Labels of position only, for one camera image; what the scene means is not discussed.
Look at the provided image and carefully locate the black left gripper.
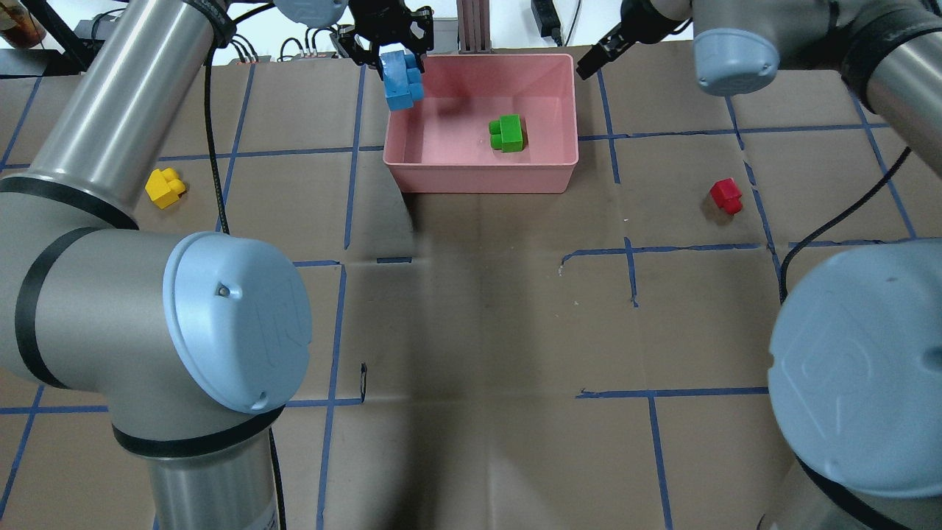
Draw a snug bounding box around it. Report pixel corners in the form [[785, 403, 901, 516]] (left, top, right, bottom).
[[336, 1, 434, 80]]

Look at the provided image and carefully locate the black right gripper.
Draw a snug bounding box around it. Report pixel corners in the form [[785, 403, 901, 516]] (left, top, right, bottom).
[[576, 1, 693, 80]]

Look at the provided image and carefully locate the blue toy block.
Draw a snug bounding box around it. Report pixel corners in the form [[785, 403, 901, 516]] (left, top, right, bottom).
[[379, 50, 425, 112]]

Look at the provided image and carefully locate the green toy block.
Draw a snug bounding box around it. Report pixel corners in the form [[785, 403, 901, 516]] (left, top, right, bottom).
[[488, 114, 527, 153]]

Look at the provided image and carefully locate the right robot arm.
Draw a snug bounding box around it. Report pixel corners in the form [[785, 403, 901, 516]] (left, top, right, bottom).
[[576, 1, 941, 529]]

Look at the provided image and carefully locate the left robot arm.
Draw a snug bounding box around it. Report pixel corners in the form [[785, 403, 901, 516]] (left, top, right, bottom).
[[2, 1, 312, 529]]

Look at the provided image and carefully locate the pink plastic box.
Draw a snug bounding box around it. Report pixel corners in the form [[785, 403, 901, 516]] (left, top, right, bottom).
[[383, 54, 579, 194]]

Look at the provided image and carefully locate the black power adapter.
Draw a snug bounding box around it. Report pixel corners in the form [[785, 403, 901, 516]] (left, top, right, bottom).
[[529, 0, 562, 40]]

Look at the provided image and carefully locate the red toy block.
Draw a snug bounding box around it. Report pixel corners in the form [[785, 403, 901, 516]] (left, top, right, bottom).
[[709, 178, 743, 216]]

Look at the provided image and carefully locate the yellow toy block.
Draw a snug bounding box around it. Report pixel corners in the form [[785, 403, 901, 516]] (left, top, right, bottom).
[[145, 168, 188, 209]]

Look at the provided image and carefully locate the aluminium frame post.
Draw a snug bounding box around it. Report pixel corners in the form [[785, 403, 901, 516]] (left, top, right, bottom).
[[456, 0, 492, 54]]

